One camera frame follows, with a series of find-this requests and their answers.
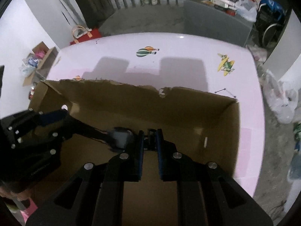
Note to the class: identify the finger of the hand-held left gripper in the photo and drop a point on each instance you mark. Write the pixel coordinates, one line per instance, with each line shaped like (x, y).
(63, 131)
(53, 118)

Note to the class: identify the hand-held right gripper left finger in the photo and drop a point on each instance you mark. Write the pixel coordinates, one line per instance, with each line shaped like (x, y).
(140, 156)

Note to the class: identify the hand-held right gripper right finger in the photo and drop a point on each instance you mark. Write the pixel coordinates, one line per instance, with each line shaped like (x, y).
(160, 156)

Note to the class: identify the black smartwatch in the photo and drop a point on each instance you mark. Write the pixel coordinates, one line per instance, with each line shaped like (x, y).
(120, 139)

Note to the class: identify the brown cardboard box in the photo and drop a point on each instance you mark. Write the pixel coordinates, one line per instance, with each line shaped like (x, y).
(152, 108)

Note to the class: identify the person's left hand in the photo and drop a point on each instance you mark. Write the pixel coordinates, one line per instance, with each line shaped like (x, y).
(11, 193)

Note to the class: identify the open cardboard box of clutter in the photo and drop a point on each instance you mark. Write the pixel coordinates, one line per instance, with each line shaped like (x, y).
(40, 61)

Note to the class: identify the large white plastic bag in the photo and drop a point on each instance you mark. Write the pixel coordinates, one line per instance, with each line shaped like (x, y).
(281, 101)

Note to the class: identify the grey cabinet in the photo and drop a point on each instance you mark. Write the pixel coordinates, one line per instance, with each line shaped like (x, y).
(211, 26)

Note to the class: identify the pink paper bag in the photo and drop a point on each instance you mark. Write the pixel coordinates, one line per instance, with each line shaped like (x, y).
(258, 53)

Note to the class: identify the red tin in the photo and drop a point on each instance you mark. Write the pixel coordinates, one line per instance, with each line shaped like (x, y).
(231, 12)

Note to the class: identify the white flat box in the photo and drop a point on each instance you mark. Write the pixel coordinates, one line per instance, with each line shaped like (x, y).
(224, 2)

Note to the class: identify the wheelchair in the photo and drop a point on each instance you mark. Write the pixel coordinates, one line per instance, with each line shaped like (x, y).
(270, 21)

